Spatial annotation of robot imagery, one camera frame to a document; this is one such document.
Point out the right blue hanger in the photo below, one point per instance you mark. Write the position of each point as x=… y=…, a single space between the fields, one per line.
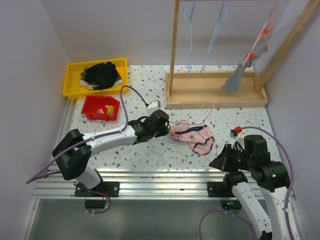
x=221 y=19

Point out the pink wire hanger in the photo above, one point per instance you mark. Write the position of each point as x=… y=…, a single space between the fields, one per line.
x=171 y=124

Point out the clips in red bin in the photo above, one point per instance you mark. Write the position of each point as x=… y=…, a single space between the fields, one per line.
x=107 y=110

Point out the pink underwear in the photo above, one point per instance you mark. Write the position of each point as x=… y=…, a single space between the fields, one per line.
x=197 y=137

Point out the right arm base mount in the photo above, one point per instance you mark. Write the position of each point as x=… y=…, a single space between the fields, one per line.
x=216 y=189

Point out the upper orange clip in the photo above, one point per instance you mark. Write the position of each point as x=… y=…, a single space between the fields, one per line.
x=267 y=30

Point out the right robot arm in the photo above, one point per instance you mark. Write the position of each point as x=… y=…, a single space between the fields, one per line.
x=260 y=184

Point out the wooden hanger rack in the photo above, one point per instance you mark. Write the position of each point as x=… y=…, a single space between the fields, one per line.
x=201 y=89

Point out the red plastic bin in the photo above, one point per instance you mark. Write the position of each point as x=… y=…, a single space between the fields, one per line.
x=93 y=102

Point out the lower red clip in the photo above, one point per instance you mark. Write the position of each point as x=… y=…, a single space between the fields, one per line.
x=252 y=55

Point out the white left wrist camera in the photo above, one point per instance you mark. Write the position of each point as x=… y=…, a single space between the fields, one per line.
x=152 y=107

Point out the pink clothes clip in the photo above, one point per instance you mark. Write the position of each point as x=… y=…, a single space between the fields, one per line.
x=173 y=132

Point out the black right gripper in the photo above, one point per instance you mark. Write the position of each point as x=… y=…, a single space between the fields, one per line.
x=223 y=162

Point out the yellow plastic tray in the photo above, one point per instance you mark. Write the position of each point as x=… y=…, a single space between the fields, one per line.
x=72 y=89

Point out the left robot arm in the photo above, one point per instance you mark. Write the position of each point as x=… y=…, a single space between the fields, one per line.
x=73 y=152

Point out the grey knitted garment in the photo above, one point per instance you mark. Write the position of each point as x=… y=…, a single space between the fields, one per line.
x=232 y=85

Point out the black garment pile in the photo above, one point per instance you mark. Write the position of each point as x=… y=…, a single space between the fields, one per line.
x=101 y=76

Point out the blue hanger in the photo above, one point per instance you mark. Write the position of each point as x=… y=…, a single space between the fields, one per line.
x=221 y=19
x=187 y=18

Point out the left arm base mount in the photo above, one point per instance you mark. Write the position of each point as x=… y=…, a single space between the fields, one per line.
x=109 y=188

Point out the left blue hanger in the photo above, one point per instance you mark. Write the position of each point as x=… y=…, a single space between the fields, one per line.
x=187 y=18

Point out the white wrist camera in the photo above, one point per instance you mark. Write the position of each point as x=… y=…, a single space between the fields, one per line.
x=238 y=136
x=152 y=107

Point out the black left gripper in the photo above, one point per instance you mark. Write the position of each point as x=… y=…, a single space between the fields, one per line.
x=164 y=132

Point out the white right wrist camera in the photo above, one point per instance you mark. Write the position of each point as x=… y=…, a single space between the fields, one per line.
x=238 y=136

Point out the aluminium mounting rail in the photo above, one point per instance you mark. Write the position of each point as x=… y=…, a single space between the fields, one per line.
x=134 y=185

